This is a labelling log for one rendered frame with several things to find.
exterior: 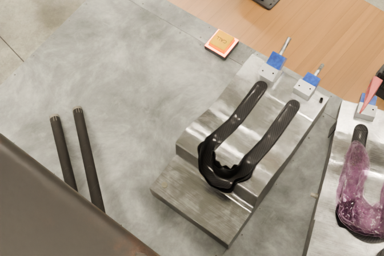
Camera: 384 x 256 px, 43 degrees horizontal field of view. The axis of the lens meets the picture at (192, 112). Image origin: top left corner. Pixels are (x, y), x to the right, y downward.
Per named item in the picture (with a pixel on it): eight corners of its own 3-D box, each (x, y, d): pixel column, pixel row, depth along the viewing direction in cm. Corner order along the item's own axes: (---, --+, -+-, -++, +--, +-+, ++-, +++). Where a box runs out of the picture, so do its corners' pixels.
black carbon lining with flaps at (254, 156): (257, 81, 145) (259, 64, 137) (304, 109, 140) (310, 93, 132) (187, 172, 134) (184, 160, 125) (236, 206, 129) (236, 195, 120)
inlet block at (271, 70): (284, 34, 143) (280, 32, 138) (299, 42, 141) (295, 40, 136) (262, 74, 146) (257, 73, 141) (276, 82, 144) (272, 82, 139)
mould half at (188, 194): (250, 69, 155) (252, 44, 143) (323, 111, 147) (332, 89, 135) (152, 194, 139) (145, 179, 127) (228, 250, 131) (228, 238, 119)
